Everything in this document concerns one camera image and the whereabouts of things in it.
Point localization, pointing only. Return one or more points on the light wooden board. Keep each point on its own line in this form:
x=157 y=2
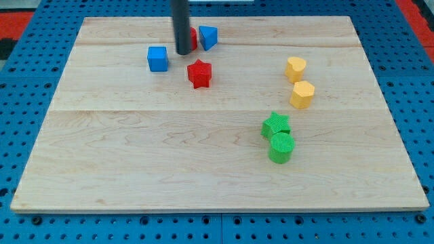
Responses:
x=120 y=139

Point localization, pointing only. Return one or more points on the green cylinder block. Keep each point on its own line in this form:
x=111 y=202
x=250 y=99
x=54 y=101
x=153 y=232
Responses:
x=281 y=147

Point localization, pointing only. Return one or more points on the red star block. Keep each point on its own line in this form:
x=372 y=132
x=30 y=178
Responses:
x=199 y=73

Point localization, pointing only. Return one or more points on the red cylinder block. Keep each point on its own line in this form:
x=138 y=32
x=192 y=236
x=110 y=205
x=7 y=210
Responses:
x=193 y=34

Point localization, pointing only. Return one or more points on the yellow heart block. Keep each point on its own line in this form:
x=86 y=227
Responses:
x=295 y=69

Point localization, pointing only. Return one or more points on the blue triangular prism block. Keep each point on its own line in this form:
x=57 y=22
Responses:
x=208 y=36

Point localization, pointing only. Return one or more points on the blue cube block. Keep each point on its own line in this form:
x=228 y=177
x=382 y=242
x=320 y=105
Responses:
x=157 y=58

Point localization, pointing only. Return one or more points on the yellow hexagon block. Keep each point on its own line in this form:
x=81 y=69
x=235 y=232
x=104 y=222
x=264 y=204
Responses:
x=302 y=94

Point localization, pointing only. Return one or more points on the green star block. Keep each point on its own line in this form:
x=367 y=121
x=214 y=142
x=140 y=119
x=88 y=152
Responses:
x=276 y=123

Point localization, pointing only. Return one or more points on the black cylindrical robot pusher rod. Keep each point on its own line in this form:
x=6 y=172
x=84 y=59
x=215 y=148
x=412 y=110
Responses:
x=181 y=26

